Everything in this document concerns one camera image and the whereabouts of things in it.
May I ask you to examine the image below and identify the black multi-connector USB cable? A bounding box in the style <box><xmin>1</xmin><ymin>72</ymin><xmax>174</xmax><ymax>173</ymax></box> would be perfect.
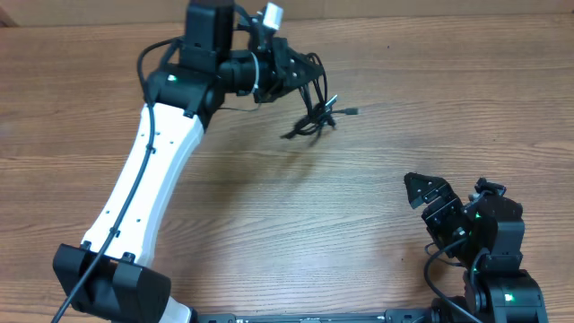
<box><xmin>280</xmin><ymin>52</ymin><xmax>361</xmax><ymax>140</ymax></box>

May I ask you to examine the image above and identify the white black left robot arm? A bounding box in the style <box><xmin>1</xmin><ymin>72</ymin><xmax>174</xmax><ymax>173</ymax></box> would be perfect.
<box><xmin>53</xmin><ymin>1</ymin><xmax>324</xmax><ymax>322</ymax></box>

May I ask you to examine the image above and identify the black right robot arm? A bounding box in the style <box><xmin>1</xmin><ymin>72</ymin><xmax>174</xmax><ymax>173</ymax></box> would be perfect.
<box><xmin>404</xmin><ymin>172</ymin><xmax>548</xmax><ymax>323</ymax></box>

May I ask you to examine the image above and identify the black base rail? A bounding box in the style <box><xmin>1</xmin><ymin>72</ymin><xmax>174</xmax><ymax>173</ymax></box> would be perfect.
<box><xmin>192</xmin><ymin>309</ymin><xmax>435</xmax><ymax>323</ymax></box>

